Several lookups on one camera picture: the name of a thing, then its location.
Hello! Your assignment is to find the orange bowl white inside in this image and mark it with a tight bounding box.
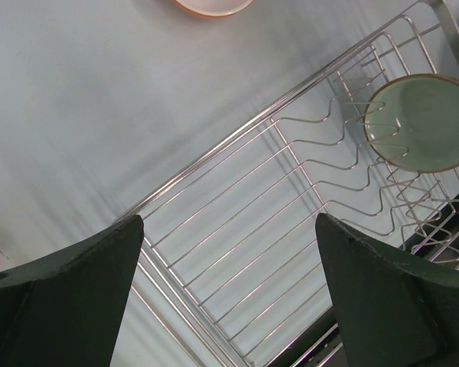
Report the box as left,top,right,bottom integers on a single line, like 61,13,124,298
175,0,253,18

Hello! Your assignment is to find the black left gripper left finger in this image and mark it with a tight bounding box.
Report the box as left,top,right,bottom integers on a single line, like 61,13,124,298
0,215,144,366

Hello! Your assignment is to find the metal wire dish rack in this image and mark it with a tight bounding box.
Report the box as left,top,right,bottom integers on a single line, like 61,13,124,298
131,1,459,366

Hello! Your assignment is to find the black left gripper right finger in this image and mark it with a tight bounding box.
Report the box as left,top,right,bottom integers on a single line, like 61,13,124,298
315,213,459,366

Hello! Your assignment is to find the green floral ceramic bowl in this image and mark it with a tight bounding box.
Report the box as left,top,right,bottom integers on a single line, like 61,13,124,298
363,73,459,173

